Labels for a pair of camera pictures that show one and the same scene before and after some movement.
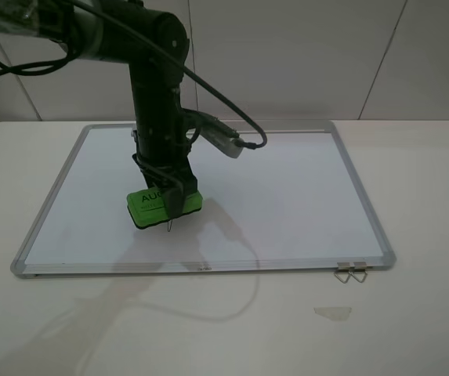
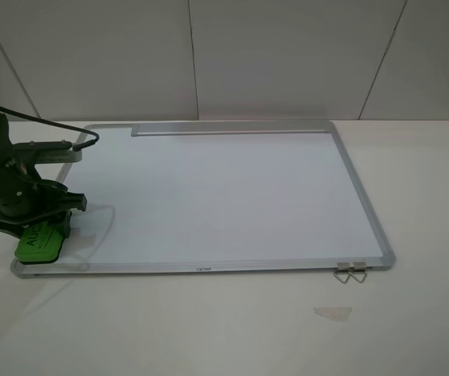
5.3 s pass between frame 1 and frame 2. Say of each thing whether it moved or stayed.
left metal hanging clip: stayed
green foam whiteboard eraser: moved
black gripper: moved
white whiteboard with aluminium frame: stayed
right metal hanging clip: stayed
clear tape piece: stayed
